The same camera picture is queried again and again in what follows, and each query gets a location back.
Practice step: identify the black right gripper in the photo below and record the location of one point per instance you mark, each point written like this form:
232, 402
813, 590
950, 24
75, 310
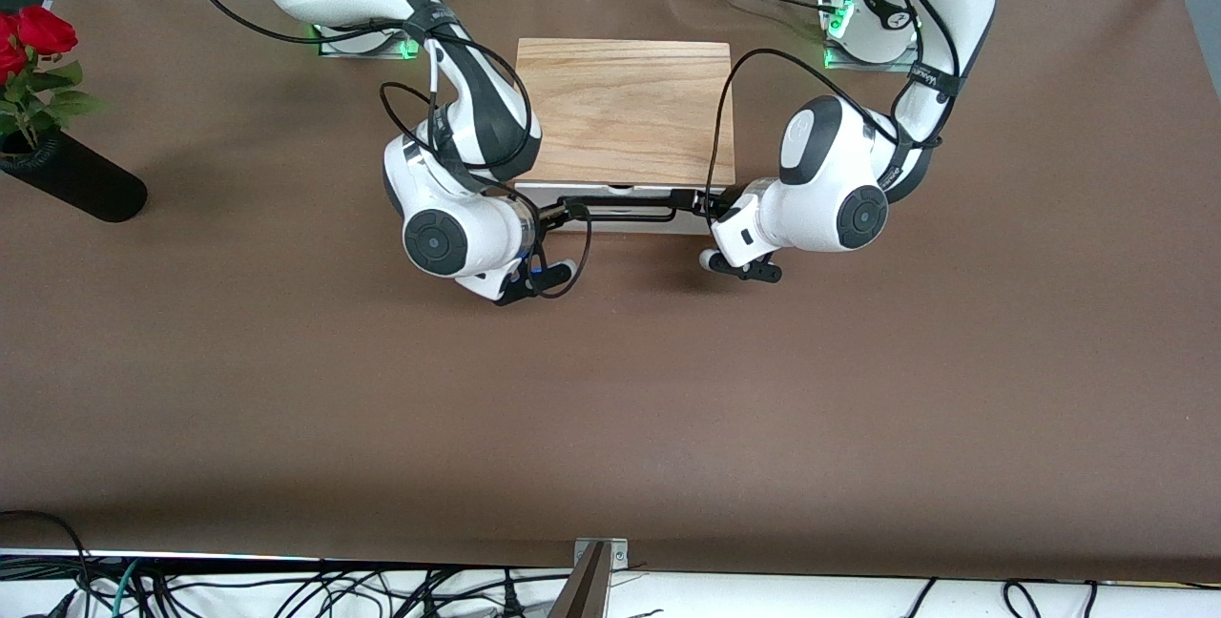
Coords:
551, 214

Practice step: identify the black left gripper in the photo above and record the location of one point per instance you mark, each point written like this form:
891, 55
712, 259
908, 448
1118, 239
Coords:
708, 203

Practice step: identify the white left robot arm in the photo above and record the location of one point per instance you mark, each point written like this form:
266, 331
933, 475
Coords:
830, 179

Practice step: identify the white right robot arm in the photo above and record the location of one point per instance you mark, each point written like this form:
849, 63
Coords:
448, 217

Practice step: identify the light wooden drawer cabinet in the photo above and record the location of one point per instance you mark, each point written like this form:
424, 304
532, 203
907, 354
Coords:
630, 103

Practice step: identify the brown table cover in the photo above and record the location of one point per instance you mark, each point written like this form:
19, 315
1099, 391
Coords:
610, 389

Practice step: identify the black cylindrical vase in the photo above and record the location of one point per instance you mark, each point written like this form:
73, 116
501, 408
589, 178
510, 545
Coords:
86, 184

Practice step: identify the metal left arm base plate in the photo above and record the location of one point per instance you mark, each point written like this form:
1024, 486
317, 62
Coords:
858, 65

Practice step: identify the small metal edge bracket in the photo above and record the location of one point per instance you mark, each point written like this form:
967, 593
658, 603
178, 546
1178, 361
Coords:
618, 556

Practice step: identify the dark camera stand pole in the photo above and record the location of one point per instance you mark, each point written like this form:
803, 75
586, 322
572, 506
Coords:
584, 594

